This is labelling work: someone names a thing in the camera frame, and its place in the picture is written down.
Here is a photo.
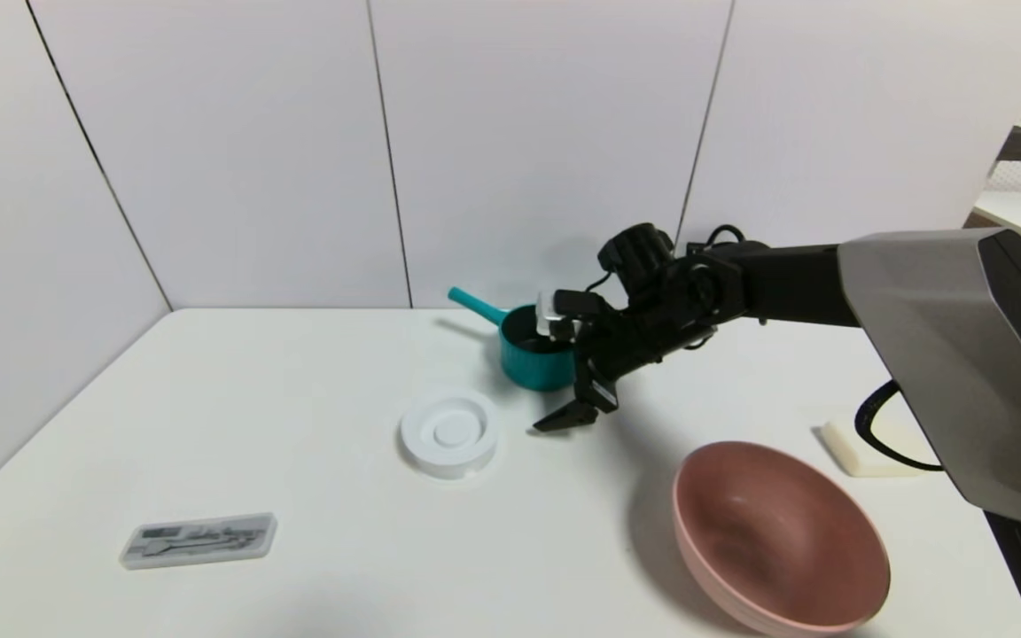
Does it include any clear plastic tool case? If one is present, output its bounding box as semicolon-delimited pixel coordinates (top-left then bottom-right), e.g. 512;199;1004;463
119;512;278;570

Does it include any pink bowl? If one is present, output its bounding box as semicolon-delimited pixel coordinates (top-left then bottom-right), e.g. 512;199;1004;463
673;440;892;637

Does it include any short black wrist cable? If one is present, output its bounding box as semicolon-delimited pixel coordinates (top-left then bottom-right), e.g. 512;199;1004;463
686;223;747;253

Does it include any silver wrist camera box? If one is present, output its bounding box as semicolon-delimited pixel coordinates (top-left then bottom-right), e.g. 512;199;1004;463
535;289;607;342

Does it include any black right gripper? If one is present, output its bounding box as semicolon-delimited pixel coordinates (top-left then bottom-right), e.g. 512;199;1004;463
532;313;664;432

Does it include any cream soap bar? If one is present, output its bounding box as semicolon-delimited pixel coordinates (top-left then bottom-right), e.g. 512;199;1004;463
821;418;924;479

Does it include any white round plastic lid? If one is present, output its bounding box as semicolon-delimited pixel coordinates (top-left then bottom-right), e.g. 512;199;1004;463
400;387;500;480

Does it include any long black arm cable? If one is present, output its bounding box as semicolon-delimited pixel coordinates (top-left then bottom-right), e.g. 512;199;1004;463
854;379;944;471

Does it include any teal saucepan with handle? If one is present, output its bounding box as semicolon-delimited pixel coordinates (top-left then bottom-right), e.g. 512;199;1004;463
448;286;578;393

